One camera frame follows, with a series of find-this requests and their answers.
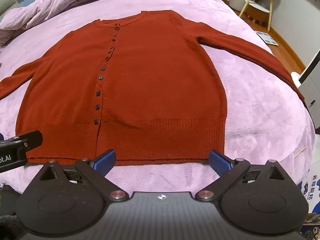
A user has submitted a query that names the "grey bedside cabinet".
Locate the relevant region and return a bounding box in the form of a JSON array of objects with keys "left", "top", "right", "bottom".
[{"left": 299, "top": 52, "right": 320, "bottom": 130}]

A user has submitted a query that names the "printed cardboard box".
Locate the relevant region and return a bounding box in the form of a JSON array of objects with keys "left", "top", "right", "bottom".
[{"left": 300, "top": 167, "right": 320, "bottom": 240}]

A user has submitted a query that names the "wooden footed stool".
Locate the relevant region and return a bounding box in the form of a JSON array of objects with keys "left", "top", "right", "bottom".
[{"left": 246, "top": 1, "right": 272, "bottom": 26}]

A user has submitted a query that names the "side table with wooden legs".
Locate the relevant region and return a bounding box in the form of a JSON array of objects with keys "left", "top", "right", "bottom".
[{"left": 239, "top": 0, "right": 279, "bottom": 32}]

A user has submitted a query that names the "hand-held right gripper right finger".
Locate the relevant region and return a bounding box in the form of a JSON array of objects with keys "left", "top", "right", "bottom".
[{"left": 195, "top": 149, "right": 288, "bottom": 202}]

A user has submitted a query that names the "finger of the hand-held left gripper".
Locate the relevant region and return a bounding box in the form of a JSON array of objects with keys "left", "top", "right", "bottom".
[{"left": 0, "top": 130, "right": 43, "bottom": 155}]

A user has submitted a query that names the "purple bed blanket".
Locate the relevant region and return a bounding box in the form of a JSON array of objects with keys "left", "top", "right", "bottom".
[{"left": 0, "top": 0, "right": 316, "bottom": 230}]

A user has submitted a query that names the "white bathroom scale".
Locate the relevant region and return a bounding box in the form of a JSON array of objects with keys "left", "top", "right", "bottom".
[{"left": 254, "top": 31, "right": 279, "bottom": 47}]

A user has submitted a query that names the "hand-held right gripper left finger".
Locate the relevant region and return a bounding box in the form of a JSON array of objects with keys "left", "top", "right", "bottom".
[{"left": 37, "top": 149, "right": 130, "bottom": 203}]

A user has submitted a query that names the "white round object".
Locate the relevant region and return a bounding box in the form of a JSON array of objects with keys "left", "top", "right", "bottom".
[{"left": 290, "top": 72, "right": 303, "bottom": 88}]

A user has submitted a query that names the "white round bin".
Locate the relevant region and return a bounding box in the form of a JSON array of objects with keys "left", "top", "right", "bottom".
[{"left": 229, "top": 0, "right": 250, "bottom": 12}]

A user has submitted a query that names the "dark cloth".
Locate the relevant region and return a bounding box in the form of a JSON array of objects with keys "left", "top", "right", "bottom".
[{"left": 0, "top": 184, "right": 25, "bottom": 240}]

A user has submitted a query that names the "red knit cardigan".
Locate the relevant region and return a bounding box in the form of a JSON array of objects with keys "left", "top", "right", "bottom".
[{"left": 0, "top": 10, "right": 307, "bottom": 167}]

